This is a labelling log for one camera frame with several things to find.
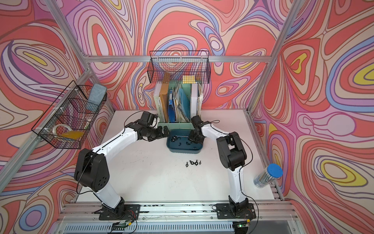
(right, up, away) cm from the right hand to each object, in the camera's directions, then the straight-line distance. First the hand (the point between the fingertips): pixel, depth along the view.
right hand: (192, 143), depth 99 cm
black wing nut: (-4, -12, -9) cm, 15 cm away
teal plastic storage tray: (-10, +1, +2) cm, 10 cm away
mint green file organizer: (-11, +27, -4) cm, 29 cm away
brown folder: (-18, +33, -6) cm, 38 cm away
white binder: (+1, +32, -6) cm, 32 cm away
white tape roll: (-65, +11, -33) cm, 74 cm away
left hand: (-16, +7, -11) cm, 21 cm away
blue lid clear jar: (+36, -11, -30) cm, 48 cm away
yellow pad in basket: (-58, +8, -31) cm, 66 cm away
